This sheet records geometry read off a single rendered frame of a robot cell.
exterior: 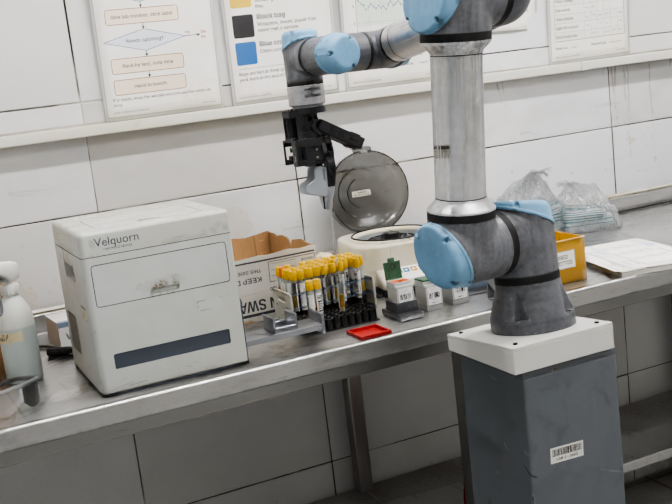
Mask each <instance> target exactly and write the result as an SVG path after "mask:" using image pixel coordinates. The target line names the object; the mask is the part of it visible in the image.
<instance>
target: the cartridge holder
mask: <svg viewBox="0 0 672 504"><path fill-rule="evenodd" d="M385 301H386V308H382V314H384V315H386V316H389V317H391V318H394V319H396V320H399V321H400V322H405V321H408V320H411V319H415V318H417V319H418V318H422V317H424V311H422V310H419V309H418V300H417V299H415V300H411V301H406V302H402V303H395V302H393V301H390V300H388V299H387V300H385Z"/></svg>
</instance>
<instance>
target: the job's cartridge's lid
mask: <svg viewBox="0 0 672 504"><path fill-rule="evenodd" d="M383 268H384V274H385V280H386V281H388V280H393V279H398V278H402V272H401V266H400V260H396V261H394V257H392V258H387V262H386V263H383Z"/></svg>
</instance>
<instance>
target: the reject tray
mask: <svg viewBox="0 0 672 504"><path fill-rule="evenodd" d="M346 332H347V335H350V336H352V337H354V338H357V339H359V340H361V341H363V340H367V339H371V338H375V337H379V336H383V335H388V334H392V330H391V329H388V328H386V327H383V326H381V325H378V324H372V325H368V326H364V327H359V328H355V329H351V330H347V331H346Z"/></svg>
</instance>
